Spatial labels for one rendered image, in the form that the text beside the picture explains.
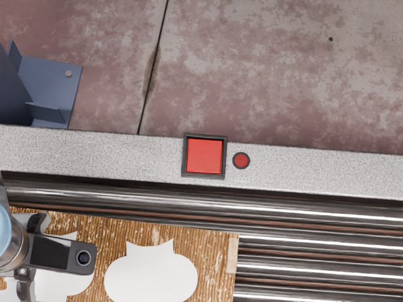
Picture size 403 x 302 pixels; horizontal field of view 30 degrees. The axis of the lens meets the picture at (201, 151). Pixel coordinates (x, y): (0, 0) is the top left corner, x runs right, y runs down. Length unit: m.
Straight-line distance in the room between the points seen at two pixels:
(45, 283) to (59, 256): 0.21
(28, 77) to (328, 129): 0.93
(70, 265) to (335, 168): 0.52
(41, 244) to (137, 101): 1.31
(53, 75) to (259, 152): 1.15
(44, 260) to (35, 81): 1.35
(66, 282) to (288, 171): 0.42
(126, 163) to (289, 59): 1.17
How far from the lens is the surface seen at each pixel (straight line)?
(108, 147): 1.32
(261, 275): 1.29
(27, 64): 2.38
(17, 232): 0.94
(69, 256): 1.06
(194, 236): 1.26
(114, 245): 1.26
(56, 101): 2.32
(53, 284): 1.26
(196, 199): 1.29
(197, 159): 1.30
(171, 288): 1.24
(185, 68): 2.34
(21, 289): 1.10
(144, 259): 1.25
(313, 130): 2.32
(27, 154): 1.34
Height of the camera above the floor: 2.18
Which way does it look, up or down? 75 degrees down
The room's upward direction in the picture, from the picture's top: 8 degrees clockwise
